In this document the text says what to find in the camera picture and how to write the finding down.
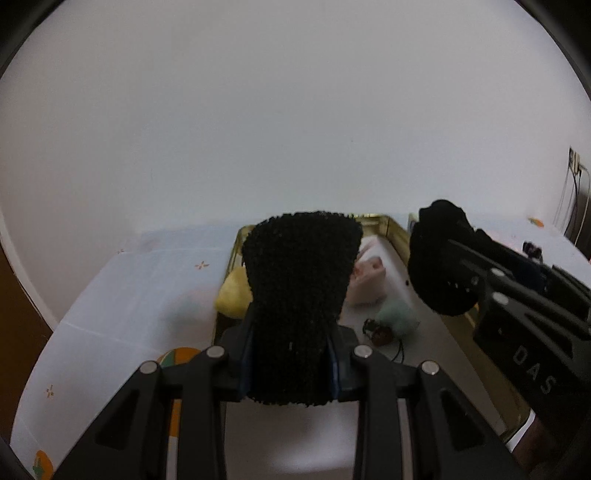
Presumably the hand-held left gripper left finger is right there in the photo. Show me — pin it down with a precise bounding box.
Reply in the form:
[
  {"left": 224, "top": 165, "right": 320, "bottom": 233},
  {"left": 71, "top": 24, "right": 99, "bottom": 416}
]
[{"left": 53, "top": 302, "right": 254, "bottom": 480}]

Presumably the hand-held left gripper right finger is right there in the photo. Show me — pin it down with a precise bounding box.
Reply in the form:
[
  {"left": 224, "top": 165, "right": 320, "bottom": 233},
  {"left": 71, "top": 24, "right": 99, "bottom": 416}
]
[{"left": 325, "top": 320, "right": 529, "bottom": 480}]

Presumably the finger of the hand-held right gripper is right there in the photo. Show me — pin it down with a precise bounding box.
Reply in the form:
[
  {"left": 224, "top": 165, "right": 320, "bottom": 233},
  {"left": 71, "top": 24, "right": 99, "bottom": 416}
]
[
  {"left": 475, "top": 231, "right": 591, "bottom": 319},
  {"left": 448, "top": 239, "right": 591, "bottom": 337}
]

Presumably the yellow cloth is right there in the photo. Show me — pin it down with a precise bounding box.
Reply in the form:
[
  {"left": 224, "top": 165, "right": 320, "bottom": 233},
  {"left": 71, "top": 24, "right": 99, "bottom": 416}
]
[{"left": 215, "top": 268, "right": 254, "bottom": 319}]

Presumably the black studded cloth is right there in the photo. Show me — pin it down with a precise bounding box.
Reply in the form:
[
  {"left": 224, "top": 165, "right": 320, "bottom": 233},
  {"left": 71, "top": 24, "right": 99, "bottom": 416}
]
[{"left": 406, "top": 199, "right": 495, "bottom": 317}]

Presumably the mint pompom keychain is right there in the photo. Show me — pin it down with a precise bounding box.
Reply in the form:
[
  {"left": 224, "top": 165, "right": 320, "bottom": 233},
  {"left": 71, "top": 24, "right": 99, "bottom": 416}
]
[{"left": 362, "top": 298, "right": 421, "bottom": 363}]

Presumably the rectangular gold tin tray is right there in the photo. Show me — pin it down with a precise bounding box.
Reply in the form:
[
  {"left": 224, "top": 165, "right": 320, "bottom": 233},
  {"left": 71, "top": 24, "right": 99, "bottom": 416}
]
[{"left": 213, "top": 213, "right": 536, "bottom": 453}]

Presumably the pink sock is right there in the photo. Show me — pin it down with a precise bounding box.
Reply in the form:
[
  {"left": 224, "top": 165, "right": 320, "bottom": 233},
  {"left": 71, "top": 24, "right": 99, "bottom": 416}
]
[{"left": 344, "top": 237, "right": 386, "bottom": 308}]

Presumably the black knit cloth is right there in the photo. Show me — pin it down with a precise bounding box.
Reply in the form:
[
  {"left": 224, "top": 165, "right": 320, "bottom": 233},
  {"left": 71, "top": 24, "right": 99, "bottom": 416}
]
[{"left": 241, "top": 210, "right": 364, "bottom": 408}]

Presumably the person's right forearm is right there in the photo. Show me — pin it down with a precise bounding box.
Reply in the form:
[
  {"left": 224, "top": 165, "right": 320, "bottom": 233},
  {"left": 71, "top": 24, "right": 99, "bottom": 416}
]
[{"left": 508, "top": 408, "right": 568, "bottom": 472}]

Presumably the white persimmon print tablecloth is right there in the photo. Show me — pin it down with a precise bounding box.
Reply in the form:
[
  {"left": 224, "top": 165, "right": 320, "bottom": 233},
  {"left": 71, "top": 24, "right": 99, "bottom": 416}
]
[{"left": 9, "top": 213, "right": 591, "bottom": 480}]

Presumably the black cable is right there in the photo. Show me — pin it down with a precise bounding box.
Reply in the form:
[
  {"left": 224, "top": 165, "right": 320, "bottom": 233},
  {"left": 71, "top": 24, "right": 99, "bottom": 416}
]
[{"left": 566, "top": 172, "right": 583, "bottom": 243}]

